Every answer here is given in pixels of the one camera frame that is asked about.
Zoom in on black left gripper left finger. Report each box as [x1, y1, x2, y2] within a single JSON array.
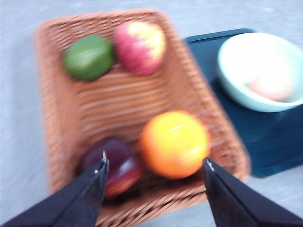
[[0, 151, 110, 227]]

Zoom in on beige egg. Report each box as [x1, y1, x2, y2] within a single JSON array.
[[247, 75, 293, 100]]

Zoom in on light green ceramic bowl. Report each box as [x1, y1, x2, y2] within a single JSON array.
[[217, 32, 303, 112]]

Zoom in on dark purple fruit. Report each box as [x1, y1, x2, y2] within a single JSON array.
[[80, 138, 143, 199]]

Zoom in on dark blue rectangular tray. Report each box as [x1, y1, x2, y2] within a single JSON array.
[[186, 28, 303, 177]]

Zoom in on orange fruit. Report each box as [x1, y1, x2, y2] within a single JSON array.
[[139, 111, 210, 179]]

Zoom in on green avocado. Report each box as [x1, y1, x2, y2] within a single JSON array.
[[63, 34, 114, 81]]

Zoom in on red yellow apple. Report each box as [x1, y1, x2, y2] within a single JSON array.
[[114, 21, 166, 76]]

